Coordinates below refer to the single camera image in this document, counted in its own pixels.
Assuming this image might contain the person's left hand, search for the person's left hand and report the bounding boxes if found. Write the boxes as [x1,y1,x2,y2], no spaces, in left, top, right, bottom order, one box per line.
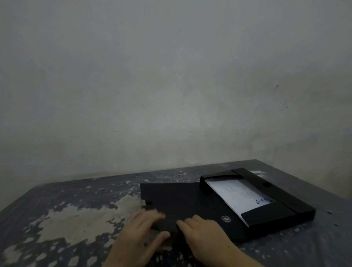
[109,210,171,267]

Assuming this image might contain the person's right hand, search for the person's right hand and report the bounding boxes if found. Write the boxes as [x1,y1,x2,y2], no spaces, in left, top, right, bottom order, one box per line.
[176,214,246,267]

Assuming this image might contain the black box file folder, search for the black box file folder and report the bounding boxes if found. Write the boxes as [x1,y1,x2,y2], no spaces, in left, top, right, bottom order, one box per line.
[140,167,316,243]

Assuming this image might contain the person's right forearm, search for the person's right forearm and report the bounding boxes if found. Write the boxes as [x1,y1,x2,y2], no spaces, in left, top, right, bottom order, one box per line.
[220,247,265,267]

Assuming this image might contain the person's left forearm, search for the person's left forearm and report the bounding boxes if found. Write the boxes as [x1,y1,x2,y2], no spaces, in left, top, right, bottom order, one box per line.
[102,254,124,267]

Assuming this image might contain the white paper sheets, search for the white paper sheets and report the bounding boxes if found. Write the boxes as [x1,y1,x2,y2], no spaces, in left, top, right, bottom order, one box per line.
[205,179,277,228]

